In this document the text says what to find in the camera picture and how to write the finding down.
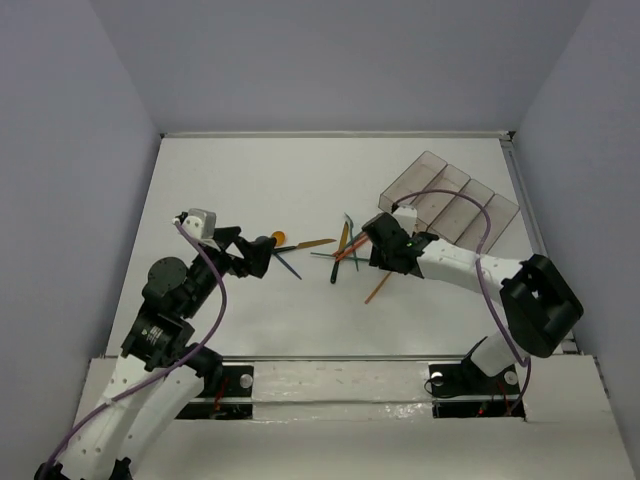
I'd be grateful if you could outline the clear smoked utensil organizer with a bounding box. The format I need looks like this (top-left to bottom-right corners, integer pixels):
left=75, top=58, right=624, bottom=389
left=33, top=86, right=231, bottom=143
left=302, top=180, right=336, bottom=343
left=378, top=151, right=519, bottom=253

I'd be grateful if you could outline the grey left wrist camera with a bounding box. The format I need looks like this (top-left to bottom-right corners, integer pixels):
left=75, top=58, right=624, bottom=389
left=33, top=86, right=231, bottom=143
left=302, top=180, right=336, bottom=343
left=173, top=208, right=216, bottom=242

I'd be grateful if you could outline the orange plastic chopstick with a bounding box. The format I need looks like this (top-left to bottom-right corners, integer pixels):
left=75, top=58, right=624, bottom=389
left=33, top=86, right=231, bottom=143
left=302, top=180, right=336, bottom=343
left=364, top=272, right=393, bottom=305

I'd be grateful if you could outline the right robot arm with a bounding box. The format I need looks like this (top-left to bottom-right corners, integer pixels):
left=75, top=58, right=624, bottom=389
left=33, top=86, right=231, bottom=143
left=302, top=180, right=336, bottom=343
left=362, top=212, right=584, bottom=393

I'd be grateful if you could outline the gold knife dark handle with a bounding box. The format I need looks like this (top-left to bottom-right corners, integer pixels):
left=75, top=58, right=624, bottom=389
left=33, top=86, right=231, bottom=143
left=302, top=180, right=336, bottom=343
left=330, top=220, right=349, bottom=285
left=273, top=238, right=336, bottom=253

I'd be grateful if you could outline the blue plastic spoon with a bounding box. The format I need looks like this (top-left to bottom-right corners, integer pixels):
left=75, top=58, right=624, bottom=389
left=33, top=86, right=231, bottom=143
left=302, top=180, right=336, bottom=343
left=273, top=252, right=302, bottom=280

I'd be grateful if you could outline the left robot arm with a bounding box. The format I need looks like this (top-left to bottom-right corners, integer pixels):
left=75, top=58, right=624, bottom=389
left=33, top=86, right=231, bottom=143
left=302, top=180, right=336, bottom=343
left=35, top=214, right=276, bottom=479

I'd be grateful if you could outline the teal plastic spoon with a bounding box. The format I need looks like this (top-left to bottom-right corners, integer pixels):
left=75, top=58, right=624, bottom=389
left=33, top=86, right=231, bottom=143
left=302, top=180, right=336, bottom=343
left=310, top=252, right=369, bottom=264

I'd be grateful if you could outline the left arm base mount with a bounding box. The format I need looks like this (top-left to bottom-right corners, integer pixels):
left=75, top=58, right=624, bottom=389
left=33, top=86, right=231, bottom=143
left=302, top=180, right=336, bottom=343
left=176, top=363, right=254, bottom=421

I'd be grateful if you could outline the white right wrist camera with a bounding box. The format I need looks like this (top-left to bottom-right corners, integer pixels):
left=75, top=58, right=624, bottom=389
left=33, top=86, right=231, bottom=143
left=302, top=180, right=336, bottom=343
left=393, top=205, right=417, bottom=235

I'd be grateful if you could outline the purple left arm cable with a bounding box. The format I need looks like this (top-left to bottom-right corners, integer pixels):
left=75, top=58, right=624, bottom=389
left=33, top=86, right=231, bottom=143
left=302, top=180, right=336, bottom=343
left=47, top=222, right=229, bottom=466

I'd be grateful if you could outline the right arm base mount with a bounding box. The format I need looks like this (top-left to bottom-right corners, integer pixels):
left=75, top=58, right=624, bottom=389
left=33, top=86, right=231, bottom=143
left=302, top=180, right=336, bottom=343
left=423, top=363, right=526, bottom=419

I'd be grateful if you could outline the orange plastic spoon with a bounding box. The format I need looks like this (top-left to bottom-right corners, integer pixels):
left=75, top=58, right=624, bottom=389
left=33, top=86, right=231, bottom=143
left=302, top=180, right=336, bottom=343
left=271, top=231, right=286, bottom=247

